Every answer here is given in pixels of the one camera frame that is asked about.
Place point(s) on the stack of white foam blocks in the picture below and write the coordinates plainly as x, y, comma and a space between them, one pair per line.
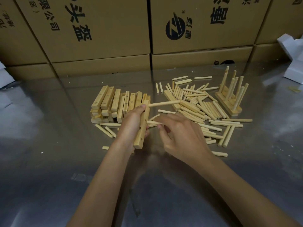
6, 79
296, 66

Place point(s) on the person's left hand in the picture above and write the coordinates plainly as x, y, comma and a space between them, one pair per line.
127, 130

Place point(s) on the shiny metal table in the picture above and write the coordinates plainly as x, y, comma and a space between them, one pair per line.
47, 139

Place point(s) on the person's right forearm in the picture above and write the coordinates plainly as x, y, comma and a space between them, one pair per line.
236, 191

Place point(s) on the clear tape patch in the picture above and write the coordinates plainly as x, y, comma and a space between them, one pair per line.
81, 177

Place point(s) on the pile of drilled wooden bars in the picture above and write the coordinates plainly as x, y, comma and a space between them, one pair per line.
100, 96

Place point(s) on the stack of brown cardboard boxes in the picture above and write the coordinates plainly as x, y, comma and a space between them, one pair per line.
118, 28

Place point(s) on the person's right hand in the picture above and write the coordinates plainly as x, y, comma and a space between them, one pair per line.
187, 139

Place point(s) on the pile of wooden dowels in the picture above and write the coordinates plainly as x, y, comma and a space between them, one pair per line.
213, 108

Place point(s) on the person's left forearm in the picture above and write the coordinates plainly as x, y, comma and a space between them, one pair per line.
104, 186

